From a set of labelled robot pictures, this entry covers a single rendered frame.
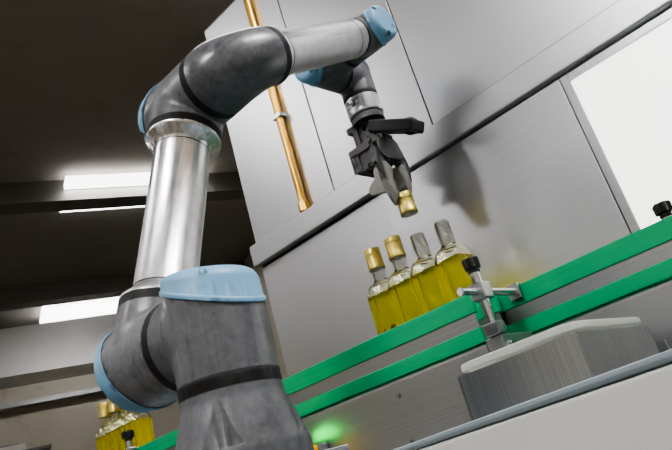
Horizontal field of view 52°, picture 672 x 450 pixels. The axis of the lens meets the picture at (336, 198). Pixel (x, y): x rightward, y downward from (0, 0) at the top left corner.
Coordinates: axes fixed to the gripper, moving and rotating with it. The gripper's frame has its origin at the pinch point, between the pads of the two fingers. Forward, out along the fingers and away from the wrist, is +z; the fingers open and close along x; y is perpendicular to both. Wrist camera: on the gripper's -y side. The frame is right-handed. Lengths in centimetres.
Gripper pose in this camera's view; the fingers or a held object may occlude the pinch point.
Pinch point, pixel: (403, 198)
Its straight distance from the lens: 138.8
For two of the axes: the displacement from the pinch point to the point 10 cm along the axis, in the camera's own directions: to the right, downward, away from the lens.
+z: 2.7, 8.9, -3.7
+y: -6.7, 4.5, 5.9
